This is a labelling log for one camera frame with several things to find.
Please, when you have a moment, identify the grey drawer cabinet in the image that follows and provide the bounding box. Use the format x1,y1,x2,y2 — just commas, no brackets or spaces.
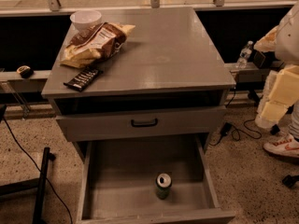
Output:
42,7,235,145

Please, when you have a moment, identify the black stand leg left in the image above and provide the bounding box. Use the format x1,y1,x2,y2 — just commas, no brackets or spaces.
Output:
32,147,55,224

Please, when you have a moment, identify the brown yellow chip bag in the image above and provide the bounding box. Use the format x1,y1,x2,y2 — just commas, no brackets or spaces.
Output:
61,22,135,68

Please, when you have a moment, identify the yellow black tape measure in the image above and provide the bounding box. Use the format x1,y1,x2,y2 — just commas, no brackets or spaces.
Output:
17,65,34,78

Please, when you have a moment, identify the green soda can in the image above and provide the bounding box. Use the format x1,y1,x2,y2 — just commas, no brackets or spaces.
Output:
155,173,172,200

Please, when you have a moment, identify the clear water bottle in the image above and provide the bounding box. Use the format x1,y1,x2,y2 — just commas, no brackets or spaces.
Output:
236,41,253,69

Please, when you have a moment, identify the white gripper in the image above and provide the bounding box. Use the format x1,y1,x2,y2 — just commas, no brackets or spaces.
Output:
253,26,299,129

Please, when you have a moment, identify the black cable left floor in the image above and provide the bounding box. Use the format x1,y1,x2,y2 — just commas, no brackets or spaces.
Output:
1,117,74,224

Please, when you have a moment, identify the black drawer handle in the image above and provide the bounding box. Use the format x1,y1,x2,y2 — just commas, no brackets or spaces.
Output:
131,119,158,128

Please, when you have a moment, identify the white orange sneaker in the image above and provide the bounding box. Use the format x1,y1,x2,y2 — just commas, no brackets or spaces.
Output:
263,134,299,159

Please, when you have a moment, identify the open grey lower drawer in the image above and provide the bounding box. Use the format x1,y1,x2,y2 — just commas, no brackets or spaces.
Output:
76,134,235,224

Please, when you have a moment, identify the closed grey upper drawer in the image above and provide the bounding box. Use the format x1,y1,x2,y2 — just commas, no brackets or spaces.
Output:
57,105,226,142

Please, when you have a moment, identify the black chocolate bar wrapper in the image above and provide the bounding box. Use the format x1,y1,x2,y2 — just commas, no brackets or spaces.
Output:
64,67,102,91

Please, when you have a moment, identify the black power adapter with cable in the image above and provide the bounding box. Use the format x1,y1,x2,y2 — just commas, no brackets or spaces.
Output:
208,87,263,147

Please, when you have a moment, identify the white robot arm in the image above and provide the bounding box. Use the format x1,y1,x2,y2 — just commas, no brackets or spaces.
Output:
254,2,299,129

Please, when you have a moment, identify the small black box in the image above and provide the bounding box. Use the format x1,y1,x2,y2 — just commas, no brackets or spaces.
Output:
253,51,275,69

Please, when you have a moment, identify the white bowl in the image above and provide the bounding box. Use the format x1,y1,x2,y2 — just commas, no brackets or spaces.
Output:
70,10,102,31

